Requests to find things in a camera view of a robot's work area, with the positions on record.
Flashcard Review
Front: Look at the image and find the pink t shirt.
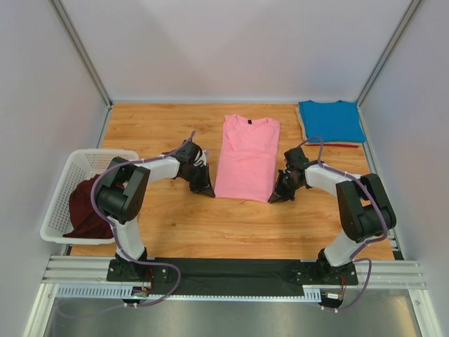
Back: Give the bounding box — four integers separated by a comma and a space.
215, 114, 281, 203

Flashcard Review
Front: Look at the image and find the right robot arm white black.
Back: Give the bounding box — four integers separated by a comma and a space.
268, 147, 397, 279

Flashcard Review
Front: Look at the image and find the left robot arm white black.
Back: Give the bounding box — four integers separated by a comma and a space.
91, 139, 215, 282

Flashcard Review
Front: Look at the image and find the blue folded t shirt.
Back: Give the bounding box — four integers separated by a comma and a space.
298, 100, 366, 143

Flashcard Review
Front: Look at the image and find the white plastic laundry basket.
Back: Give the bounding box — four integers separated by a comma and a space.
40, 149, 139, 245

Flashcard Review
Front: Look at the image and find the dark red t shirt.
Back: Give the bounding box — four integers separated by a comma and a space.
63, 175, 113, 239

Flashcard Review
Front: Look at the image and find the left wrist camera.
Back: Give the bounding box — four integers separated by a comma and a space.
194, 149, 209, 166

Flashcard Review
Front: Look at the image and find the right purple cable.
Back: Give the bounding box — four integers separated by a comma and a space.
294, 136, 390, 313

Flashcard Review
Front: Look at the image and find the aluminium front rail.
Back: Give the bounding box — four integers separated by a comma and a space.
42, 256, 426, 303

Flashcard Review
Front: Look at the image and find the right aluminium frame post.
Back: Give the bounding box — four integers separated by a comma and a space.
356, 0, 424, 107

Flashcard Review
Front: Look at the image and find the aluminium frame post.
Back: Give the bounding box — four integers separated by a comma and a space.
49, 0, 113, 108
356, 0, 424, 107

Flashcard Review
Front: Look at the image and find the left aluminium frame post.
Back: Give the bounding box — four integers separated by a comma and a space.
49, 0, 113, 108

